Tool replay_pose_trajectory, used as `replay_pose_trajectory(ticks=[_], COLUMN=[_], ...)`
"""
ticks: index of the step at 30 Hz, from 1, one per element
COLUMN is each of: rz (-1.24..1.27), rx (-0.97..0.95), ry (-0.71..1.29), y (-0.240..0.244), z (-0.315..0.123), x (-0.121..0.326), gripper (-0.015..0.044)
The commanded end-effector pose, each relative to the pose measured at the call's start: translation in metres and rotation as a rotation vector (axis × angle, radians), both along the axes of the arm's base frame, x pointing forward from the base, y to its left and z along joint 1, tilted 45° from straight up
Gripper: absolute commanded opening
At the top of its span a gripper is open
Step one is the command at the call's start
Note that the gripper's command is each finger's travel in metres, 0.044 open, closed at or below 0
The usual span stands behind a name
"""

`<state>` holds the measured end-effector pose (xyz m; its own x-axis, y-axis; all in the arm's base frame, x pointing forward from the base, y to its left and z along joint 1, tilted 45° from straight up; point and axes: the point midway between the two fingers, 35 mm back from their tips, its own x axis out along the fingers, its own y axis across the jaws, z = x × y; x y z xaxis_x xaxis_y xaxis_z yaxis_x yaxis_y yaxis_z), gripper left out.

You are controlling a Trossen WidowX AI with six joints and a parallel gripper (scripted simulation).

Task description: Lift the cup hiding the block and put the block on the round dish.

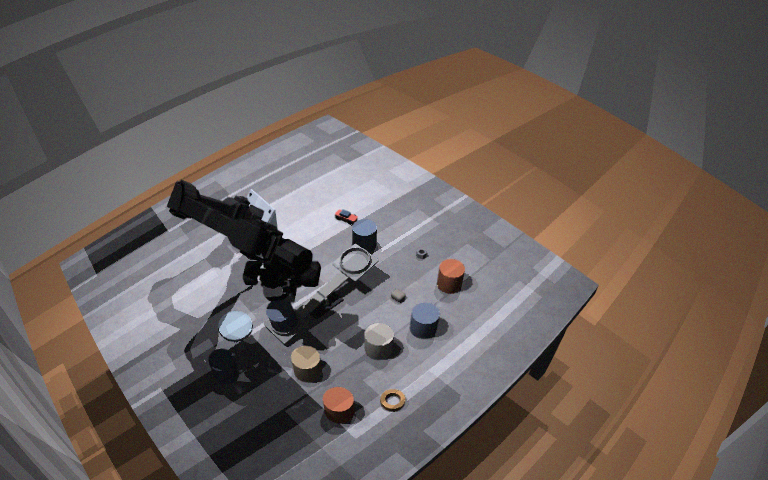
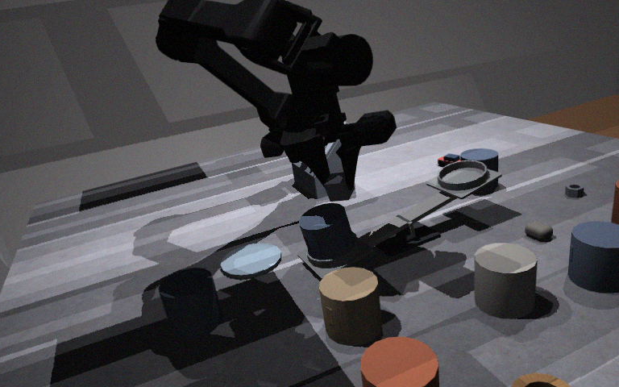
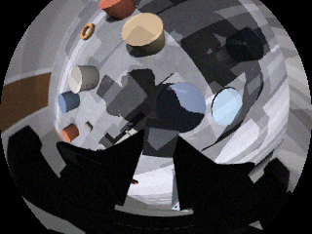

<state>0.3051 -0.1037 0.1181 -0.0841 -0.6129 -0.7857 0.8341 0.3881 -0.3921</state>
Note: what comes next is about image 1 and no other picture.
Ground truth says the pale blue round dish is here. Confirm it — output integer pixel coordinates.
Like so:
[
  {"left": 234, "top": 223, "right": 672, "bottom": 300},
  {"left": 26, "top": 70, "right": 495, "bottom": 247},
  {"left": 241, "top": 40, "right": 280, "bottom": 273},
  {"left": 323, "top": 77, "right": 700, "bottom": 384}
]
[{"left": 218, "top": 311, "right": 253, "bottom": 341}]

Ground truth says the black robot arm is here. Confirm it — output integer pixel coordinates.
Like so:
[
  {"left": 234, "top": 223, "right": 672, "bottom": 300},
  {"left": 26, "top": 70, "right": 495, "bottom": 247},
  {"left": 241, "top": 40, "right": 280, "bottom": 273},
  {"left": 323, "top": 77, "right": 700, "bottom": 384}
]
[{"left": 167, "top": 179, "right": 313, "bottom": 301}]

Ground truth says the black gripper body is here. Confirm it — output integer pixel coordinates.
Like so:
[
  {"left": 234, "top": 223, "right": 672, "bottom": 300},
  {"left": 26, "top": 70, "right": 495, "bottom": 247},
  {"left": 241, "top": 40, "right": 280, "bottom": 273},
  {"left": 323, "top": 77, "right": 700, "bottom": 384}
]
[{"left": 242, "top": 261, "right": 321, "bottom": 287}]

